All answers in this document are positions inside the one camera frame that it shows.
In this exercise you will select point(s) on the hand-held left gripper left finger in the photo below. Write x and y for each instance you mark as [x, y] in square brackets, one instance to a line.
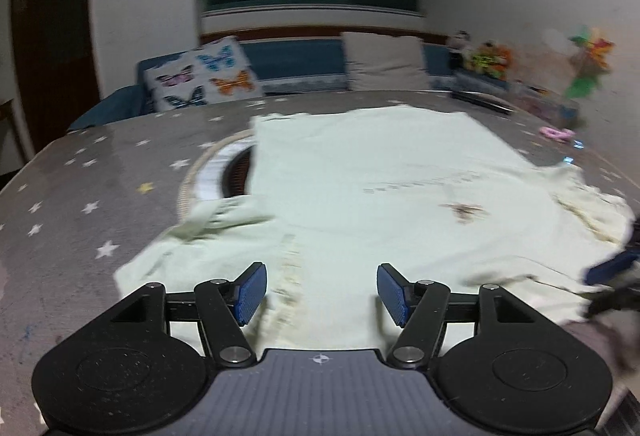
[251, 292]

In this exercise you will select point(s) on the clear plastic storage box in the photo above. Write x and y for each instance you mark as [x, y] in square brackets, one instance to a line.
[545, 103]

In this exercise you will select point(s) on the blue sofa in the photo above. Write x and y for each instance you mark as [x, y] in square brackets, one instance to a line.
[300, 58]

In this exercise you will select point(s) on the beige pillow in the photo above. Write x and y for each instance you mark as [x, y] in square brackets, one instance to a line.
[385, 61]

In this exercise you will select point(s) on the orange bear stuffed toy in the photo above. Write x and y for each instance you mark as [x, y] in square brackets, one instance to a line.
[487, 58]

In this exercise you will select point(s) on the brown wooden door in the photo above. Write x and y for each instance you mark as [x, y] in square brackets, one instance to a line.
[55, 41]

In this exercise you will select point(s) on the black remote control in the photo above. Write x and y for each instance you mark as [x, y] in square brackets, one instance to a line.
[480, 102]

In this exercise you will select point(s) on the grey star-printed tablecloth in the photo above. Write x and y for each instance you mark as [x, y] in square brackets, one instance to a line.
[100, 176]

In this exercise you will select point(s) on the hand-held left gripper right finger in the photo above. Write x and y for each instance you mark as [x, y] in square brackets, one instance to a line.
[393, 294]

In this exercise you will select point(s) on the colourful flower wall decoration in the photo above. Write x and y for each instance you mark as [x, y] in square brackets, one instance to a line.
[587, 61]

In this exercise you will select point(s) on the butterfly print pillow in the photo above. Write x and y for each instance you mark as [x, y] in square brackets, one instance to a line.
[205, 76]

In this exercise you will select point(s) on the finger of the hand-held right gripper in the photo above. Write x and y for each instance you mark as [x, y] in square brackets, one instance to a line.
[611, 267]
[616, 301]

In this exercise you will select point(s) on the panda stuffed toy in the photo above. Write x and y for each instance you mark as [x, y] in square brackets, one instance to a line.
[459, 47]

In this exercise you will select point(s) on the pale green t-shirt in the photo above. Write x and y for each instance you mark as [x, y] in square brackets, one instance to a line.
[380, 196]

